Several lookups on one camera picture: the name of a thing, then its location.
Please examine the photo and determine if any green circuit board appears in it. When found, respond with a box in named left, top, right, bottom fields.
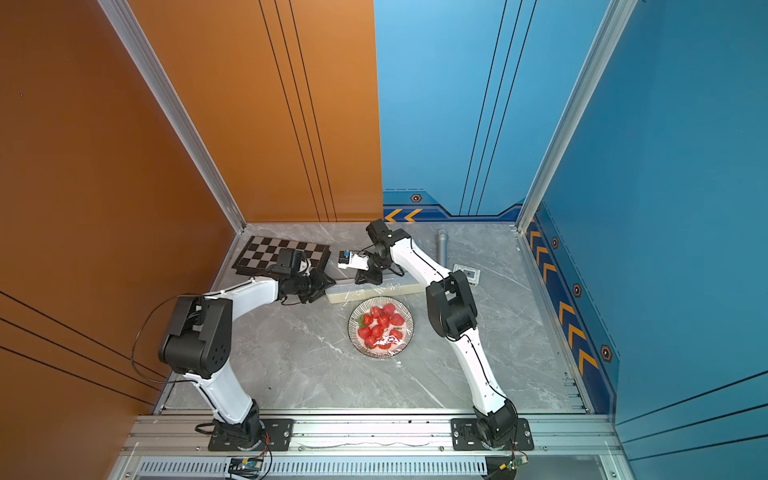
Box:
left=227, top=457, right=266, bottom=479
left=485, top=452, right=529, bottom=480

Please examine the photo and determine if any patterned plate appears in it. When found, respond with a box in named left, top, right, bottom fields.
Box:
left=347, top=296, right=415, bottom=361

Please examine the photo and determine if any cream plastic wrap dispenser box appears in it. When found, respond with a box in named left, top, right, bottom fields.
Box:
left=325, top=274, right=425, bottom=304

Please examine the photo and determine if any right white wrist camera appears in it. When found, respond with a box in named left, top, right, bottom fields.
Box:
left=337, top=250, right=370, bottom=271

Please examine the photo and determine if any small white digital timer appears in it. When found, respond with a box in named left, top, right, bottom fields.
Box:
left=453, top=264, right=481, bottom=285

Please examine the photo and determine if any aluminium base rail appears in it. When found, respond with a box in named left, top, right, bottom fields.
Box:
left=109, top=409, right=634, bottom=479

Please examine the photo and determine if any black white chessboard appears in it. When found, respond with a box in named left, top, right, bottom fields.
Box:
left=232, top=236, right=330, bottom=277

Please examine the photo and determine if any clear plastic wrap sheet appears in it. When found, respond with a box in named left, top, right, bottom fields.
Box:
left=346, top=293, right=416, bottom=362

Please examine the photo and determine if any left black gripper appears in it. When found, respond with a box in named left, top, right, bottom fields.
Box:
left=292, top=268, right=339, bottom=303

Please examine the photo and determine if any silver microphone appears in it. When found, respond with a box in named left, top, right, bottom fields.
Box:
left=436, top=229, right=449, bottom=268

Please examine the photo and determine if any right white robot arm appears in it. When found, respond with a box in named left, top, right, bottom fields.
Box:
left=363, top=219, right=520, bottom=449

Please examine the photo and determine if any right aluminium frame post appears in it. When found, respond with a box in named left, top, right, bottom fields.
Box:
left=516, top=0, right=638, bottom=234

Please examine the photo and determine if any left aluminium frame post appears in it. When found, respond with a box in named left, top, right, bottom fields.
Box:
left=98, top=0, right=247, bottom=233

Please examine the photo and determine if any aluminium frame post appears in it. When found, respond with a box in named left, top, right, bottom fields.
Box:
left=516, top=0, right=638, bottom=234
left=98, top=0, right=247, bottom=233

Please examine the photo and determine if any left green circuit board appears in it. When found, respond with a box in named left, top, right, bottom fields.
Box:
left=227, top=457, right=266, bottom=479

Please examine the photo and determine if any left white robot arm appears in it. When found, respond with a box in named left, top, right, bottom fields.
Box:
left=158, top=248, right=335, bottom=451

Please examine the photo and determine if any right green circuit board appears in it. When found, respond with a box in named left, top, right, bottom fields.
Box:
left=485, top=452, right=529, bottom=480

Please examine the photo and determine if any red strawberries pile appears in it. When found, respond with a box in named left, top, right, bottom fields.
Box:
left=352, top=303, right=407, bottom=354

